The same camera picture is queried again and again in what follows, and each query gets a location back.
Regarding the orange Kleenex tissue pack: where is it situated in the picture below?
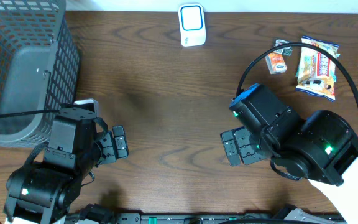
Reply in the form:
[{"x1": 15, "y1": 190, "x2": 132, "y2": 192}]
[{"x1": 265, "y1": 52, "x2": 287, "y2": 74}]

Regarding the wet wipes pack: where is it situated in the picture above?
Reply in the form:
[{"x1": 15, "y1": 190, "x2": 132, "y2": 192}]
[{"x1": 295, "y1": 47, "x2": 337, "y2": 101}]

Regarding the round sticker item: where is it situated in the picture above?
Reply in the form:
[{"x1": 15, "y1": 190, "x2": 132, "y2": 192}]
[{"x1": 273, "y1": 39, "x2": 293, "y2": 56}]

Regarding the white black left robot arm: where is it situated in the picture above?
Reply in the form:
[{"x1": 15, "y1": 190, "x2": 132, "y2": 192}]
[{"x1": 4, "y1": 106, "x2": 129, "y2": 223}]

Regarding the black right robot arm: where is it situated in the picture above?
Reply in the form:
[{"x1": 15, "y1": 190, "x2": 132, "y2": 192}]
[{"x1": 221, "y1": 84, "x2": 358, "y2": 223}]

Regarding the white barcode scanner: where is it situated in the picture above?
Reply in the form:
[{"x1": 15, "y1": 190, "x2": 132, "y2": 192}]
[{"x1": 178, "y1": 3, "x2": 206, "y2": 47}]

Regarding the grey plastic mesh basket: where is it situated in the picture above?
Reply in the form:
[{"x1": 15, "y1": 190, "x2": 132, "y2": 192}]
[{"x1": 0, "y1": 0, "x2": 80, "y2": 147}]

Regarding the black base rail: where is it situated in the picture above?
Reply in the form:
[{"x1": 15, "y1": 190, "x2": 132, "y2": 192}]
[{"x1": 63, "y1": 203, "x2": 344, "y2": 224}]

